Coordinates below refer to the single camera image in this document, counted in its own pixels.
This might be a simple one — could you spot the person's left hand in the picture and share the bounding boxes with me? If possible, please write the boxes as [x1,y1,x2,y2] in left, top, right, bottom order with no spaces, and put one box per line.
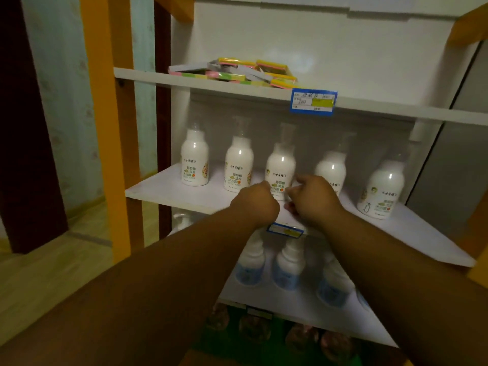
[229,181,281,229]

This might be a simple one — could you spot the person's right hand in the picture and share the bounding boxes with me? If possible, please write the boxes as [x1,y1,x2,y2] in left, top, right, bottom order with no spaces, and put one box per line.
[285,174,345,229]

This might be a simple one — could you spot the person's right forearm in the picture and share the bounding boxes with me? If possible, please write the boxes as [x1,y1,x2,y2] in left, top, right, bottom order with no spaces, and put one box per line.
[311,204,488,366]

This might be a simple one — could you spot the person's left forearm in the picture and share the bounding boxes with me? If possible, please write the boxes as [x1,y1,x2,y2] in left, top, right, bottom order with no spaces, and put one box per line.
[0,204,267,366]

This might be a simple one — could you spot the white pump bottle fruit print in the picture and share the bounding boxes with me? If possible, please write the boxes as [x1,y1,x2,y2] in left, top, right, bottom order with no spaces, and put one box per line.
[224,117,255,193]
[314,133,356,197]
[265,124,297,201]
[181,122,210,187]
[357,143,413,220]

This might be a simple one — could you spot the blue and yellow price label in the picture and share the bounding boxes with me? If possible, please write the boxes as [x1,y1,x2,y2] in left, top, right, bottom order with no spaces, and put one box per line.
[290,88,338,116]
[267,223,304,239]

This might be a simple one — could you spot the white pump bottle blue label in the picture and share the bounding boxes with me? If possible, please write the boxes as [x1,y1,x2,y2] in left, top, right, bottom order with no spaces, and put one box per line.
[172,213,193,234]
[271,236,306,291]
[235,230,266,286]
[316,249,355,309]

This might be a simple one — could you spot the white shelf board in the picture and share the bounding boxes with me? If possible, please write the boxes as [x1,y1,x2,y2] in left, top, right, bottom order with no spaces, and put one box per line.
[114,68,488,127]
[125,164,477,268]
[168,225,399,348]

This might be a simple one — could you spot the pile of colourful sticky note packs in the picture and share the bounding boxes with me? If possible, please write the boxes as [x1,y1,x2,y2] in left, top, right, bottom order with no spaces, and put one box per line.
[169,58,298,90]

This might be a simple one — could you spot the brown jar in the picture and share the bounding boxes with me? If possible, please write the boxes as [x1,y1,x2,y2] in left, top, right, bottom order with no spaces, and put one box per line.
[239,314,272,343]
[320,331,357,363]
[206,304,230,332]
[285,323,319,353]

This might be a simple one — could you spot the white shelf back panel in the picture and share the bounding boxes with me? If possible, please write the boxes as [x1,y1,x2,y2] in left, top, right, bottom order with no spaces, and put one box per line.
[171,0,481,204]

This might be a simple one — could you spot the dark brown wooden post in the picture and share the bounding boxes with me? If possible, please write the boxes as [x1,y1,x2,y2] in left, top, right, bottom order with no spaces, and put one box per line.
[154,1,172,239]

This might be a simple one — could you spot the orange wooden shelving frame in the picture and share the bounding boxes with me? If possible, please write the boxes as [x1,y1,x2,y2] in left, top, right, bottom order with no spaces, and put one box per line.
[79,0,488,366]

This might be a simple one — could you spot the dark brown door frame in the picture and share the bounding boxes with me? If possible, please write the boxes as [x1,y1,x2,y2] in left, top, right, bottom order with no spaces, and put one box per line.
[0,0,69,255]

